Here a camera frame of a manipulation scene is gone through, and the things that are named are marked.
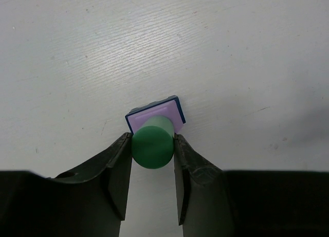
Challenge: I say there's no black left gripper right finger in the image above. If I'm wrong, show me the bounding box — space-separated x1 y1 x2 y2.
174 135 328 236

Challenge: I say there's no purple house-shaped block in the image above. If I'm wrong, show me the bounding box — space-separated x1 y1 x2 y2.
126 101 184 133

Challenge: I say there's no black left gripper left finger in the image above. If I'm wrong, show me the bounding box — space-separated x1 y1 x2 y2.
1 133 132 236

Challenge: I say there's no green cylinder block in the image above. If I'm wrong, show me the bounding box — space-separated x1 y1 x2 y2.
131 116 174 169

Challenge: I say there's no dark blue bridge block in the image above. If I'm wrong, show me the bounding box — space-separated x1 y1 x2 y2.
125 95 186 124

